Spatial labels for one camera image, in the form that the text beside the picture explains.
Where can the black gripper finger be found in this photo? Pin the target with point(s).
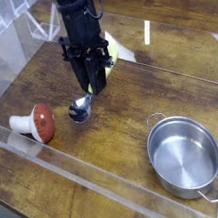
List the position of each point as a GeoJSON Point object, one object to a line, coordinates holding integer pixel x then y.
{"type": "Point", "coordinates": [96, 73]}
{"type": "Point", "coordinates": [78, 65]}

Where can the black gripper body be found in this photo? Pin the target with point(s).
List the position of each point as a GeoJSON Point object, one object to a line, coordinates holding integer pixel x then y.
{"type": "Point", "coordinates": [83, 30]}

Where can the green handled metal spoon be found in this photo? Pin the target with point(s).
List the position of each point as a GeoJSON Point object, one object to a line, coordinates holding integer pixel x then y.
{"type": "Point", "coordinates": [80, 109]}

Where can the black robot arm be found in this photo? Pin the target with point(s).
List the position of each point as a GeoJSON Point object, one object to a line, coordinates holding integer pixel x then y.
{"type": "Point", "coordinates": [83, 47]}

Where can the red cap toy mushroom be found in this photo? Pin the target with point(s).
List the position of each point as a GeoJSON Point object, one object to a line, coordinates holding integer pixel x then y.
{"type": "Point", "coordinates": [40, 123]}

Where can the stainless steel pot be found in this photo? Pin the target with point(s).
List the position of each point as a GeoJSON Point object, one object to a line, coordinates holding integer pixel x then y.
{"type": "Point", "coordinates": [184, 155]}

